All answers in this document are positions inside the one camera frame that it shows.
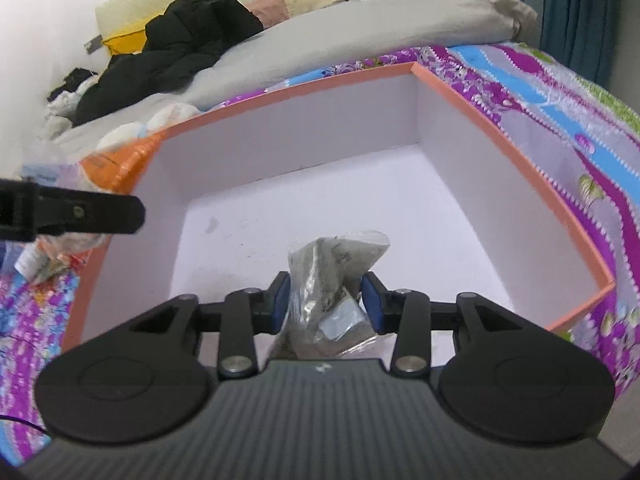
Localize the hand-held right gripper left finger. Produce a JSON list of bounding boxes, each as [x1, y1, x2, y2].
[[107, 272, 292, 382]]

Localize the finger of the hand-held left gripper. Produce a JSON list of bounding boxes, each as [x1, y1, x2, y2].
[[0, 178, 146, 242]]

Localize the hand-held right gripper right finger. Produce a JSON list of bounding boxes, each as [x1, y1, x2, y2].
[[360, 271, 538, 378]]

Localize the orange snack bag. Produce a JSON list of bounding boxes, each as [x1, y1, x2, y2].
[[80, 130, 166, 196]]

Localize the clear packet of dark snacks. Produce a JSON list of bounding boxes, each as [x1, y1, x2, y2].
[[270, 230, 391, 361]]

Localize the pink cardboard box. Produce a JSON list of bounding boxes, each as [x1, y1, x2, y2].
[[60, 61, 616, 361]]

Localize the white cloth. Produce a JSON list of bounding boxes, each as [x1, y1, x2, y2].
[[42, 92, 101, 141]]

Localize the yellow pillow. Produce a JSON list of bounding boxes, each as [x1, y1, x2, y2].
[[102, 15, 161, 56]]

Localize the black jacket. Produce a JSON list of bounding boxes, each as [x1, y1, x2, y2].
[[47, 0, 266, 126]]

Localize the purple floral printed blanket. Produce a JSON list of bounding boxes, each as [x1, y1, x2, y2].
[[0, 42, 640, 466]]

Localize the grey quilt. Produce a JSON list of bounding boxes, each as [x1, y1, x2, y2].
[[50, 0, 538, 141]]

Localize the blue curtain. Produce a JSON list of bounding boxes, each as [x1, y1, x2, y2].
[[540, 0, 640, 86]]

